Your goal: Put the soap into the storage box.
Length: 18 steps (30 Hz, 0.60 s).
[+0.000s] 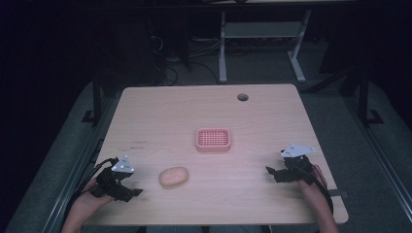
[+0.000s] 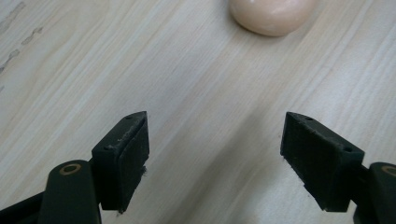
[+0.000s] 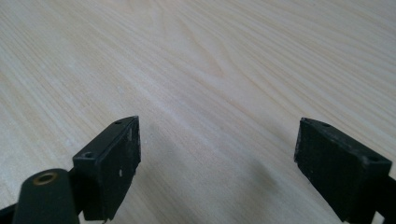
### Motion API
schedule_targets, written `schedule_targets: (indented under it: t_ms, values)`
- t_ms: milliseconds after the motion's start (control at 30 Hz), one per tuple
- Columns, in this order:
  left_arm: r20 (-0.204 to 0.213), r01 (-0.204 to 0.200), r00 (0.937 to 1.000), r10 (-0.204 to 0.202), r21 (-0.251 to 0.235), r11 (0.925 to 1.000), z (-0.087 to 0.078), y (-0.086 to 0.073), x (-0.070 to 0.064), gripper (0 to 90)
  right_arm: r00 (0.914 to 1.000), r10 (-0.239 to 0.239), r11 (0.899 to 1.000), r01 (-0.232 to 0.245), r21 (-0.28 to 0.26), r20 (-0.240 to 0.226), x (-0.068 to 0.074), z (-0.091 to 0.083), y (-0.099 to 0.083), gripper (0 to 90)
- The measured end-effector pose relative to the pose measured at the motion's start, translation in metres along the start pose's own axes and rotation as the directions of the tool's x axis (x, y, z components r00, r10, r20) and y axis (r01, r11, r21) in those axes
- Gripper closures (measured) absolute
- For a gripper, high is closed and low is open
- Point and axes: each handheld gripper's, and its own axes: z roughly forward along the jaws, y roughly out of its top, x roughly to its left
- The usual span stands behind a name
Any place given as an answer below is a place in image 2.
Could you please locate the pale peach egg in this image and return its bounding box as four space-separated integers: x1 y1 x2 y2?
228 0 319 37

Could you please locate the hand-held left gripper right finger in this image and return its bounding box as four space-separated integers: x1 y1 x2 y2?
279 111 365 213

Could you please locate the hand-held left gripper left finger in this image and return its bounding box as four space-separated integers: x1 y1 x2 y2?
91 110 150 215

